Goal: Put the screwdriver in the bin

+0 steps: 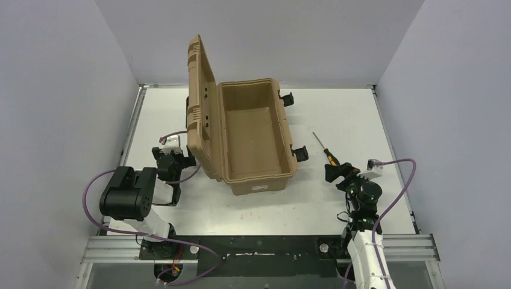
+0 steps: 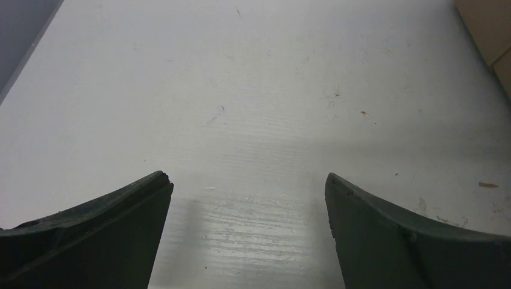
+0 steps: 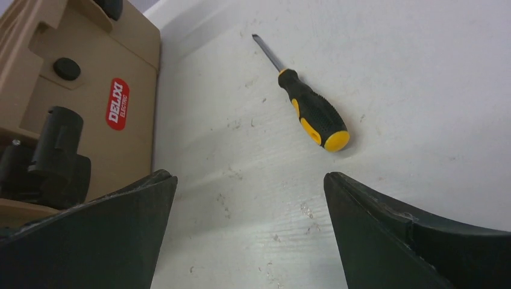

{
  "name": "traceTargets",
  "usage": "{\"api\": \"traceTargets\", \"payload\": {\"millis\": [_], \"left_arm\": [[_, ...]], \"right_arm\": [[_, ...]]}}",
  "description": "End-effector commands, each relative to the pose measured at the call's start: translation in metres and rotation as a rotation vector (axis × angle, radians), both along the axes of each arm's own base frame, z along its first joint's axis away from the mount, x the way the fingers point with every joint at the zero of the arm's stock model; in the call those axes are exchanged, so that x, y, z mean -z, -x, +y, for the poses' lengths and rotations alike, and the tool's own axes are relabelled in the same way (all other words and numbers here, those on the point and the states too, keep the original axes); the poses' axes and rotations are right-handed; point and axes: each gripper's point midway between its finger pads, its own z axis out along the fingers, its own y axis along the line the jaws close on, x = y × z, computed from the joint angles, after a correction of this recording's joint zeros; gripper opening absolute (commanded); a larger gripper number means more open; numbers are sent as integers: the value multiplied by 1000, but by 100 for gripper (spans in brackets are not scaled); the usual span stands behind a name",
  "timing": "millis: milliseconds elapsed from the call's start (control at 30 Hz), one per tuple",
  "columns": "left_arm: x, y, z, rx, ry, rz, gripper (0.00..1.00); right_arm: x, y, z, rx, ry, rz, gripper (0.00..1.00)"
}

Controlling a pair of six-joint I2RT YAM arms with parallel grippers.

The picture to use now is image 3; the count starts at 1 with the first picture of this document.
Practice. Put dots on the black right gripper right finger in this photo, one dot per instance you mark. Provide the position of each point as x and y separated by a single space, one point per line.
386 243

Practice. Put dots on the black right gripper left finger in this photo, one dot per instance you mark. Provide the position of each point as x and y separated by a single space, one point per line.
110 242

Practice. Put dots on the black and yellow screwdriver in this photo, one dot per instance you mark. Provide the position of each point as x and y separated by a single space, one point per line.
317 116

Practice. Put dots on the tan plastic tool bin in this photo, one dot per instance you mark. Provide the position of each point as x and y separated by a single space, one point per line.
99 59

